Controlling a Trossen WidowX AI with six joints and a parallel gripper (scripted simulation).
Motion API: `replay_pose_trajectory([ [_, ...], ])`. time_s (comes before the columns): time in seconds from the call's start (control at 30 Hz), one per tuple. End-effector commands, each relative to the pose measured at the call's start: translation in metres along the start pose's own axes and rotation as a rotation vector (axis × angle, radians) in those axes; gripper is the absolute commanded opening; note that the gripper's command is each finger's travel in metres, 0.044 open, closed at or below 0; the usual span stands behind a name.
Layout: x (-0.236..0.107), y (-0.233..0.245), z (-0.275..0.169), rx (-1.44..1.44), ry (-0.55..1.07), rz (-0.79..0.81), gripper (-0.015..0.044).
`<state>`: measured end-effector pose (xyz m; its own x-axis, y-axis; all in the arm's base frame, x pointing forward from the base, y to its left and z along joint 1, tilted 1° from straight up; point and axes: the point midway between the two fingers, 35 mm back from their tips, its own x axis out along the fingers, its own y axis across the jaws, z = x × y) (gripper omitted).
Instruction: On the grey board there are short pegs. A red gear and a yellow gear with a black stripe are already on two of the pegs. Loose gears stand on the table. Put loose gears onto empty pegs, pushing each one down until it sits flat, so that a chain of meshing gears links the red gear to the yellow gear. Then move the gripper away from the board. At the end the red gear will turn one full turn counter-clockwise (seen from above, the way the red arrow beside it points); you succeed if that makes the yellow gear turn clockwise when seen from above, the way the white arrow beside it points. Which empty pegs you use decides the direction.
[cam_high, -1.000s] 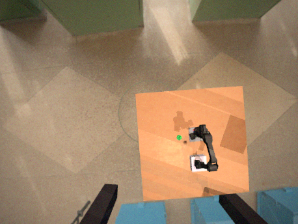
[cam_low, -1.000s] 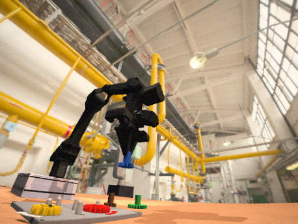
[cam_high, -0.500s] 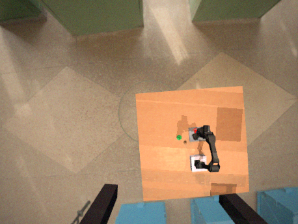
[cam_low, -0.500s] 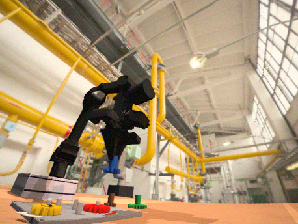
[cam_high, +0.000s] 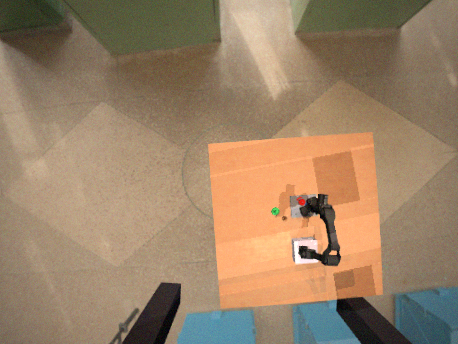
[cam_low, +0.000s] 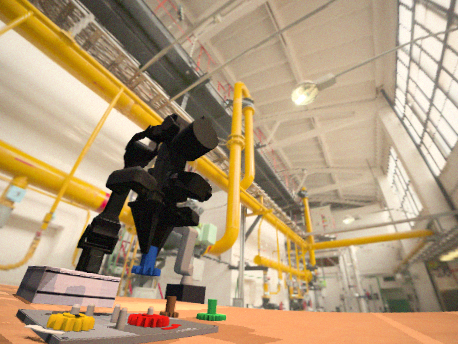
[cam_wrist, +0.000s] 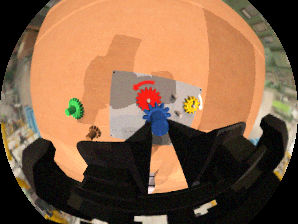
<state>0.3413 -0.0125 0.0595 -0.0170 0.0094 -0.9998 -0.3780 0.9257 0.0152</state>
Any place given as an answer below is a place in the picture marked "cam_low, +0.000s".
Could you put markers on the green gear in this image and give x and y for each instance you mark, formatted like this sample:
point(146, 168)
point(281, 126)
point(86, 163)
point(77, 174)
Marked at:
point(211, 312)

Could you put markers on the yellow gear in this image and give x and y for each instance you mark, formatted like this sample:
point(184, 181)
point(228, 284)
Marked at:
point(68, 322)

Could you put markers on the red gear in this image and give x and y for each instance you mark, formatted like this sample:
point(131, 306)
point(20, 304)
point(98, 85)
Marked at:
point(144, 320)

